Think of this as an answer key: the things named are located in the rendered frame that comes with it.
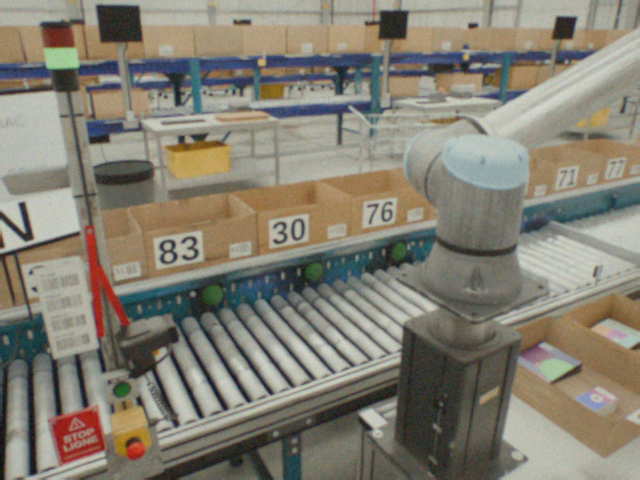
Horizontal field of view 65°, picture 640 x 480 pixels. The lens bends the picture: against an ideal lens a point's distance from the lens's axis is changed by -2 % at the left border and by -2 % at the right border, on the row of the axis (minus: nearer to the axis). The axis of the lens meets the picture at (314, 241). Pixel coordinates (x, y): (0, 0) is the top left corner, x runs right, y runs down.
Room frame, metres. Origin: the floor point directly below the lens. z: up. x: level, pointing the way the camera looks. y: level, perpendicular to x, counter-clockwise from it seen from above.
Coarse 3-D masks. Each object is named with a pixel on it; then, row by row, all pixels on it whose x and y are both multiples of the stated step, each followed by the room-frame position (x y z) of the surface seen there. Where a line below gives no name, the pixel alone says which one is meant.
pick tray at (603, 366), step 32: (544, 320) 1.31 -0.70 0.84; (576, 352) 1.23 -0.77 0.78; (608, 352) 1.15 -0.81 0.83; (544, 384) 1.01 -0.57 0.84; (576, 384) 1.11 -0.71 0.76; (608, 384) 1.11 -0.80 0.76; (544, 416) 1.00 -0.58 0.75; (576, 416) 0.93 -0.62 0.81; (608, 416) 0.98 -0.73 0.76; (608, 448) 0.86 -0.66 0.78
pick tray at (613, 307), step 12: (600, 300) 1.42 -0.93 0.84; (612, 300) 1.46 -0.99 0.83; (624, 300) 1.43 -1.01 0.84; (576, 312) 1.36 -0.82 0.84; (588, 312) 1.40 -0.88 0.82; (600, 312) 1.43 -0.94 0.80; (612, 312) 1.46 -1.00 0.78; (624, 312) 1.43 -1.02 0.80; (636, 312) 1.39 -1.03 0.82; (576, 324) 1.28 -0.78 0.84; (588, 324) 1.40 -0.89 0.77; (624, 324) 1.42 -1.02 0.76; (636, 324) 1.39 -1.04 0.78; (600, 336) 1.21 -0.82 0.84; (624, 348) 1.15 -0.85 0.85; (636, 360) 1.12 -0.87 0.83
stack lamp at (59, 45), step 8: (48, 32) 0.87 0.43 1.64; (56, 32) 0.88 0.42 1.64; (64, 32) 0.88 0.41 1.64; (72, 32) 0.90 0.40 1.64; (48, 40) 0.87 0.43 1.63; (56, 40) 0.88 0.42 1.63; (64, 40) 0.88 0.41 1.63; (72, 40) 0.90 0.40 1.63; (48, 48) 0.88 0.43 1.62; (56, 48) 0.87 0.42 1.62; (64, 48) 0.88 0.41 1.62; (72, 48) 0.89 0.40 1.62; (48, 56) 0.88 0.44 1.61; (56, 56) 0.87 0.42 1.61; (64, 56) 0.88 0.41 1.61; (72, 56) 0.89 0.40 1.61; (48, 64) 0.88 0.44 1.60; (56, 64) 0.87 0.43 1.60; (64, 64) 0.88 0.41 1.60; (72, 64) 0.89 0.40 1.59
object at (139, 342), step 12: (132, 324) 0.89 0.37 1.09; (144, 324) 0.89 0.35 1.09; (156, 324) 0.89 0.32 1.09; (168, 324) 0.89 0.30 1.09; (120, 336) 0.86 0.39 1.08; (132, 336) 0.85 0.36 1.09; (144, 336) 0.86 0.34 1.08; (156, 336) 0.86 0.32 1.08; (168, 336) 0.88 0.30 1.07; (120, 348) 0.84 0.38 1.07; (132, 348) 0.84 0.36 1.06; (144, 348) 0.85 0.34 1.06; (156, 348) 0.86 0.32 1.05; (132, 360) 0.85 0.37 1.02; (144, 360) 0.86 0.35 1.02; (132, 372) 0.86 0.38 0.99; (144, 372) 0.86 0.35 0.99
